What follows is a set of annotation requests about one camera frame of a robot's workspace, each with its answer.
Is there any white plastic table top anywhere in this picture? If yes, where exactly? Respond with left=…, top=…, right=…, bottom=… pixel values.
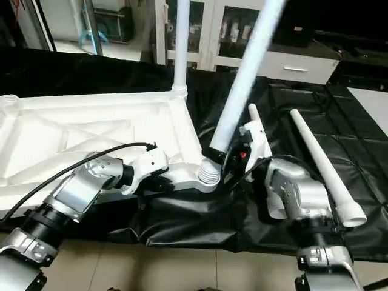
left=0, top=89, right=222, bottom=218

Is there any black mat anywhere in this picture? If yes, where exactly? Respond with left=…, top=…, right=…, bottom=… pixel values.
left=0, top=45, right=388, bottom=263

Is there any white drawer unit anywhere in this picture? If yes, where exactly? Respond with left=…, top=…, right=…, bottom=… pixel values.
left=255, top=44, right=341, bottom=85

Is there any white glass-door cabinet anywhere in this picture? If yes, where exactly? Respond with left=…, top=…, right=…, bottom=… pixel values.
left=154, top=0, right=274, bottom=73

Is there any black box with orange label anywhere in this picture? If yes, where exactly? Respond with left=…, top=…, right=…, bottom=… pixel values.
left=272, top=0, right=316, bottom=49

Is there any light blue plastic stand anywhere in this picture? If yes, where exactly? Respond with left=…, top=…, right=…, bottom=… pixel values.
left=77, top=28, right=109, bottom=47

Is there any black metal workbench leg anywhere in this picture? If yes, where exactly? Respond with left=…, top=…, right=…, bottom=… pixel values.
left=361, top=279, right=388, bottom=291

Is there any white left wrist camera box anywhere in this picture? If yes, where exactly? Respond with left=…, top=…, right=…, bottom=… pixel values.
left=120, top=147, right=170, bottom=195

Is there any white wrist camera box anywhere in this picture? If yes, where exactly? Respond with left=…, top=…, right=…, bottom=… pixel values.
left=238, top=119, right=273, bottom=183
left=120, top=147, right=170, bottom=195

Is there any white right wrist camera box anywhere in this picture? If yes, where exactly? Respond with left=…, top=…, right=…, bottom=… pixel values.
left=238, top=119, right=273, bottom=183

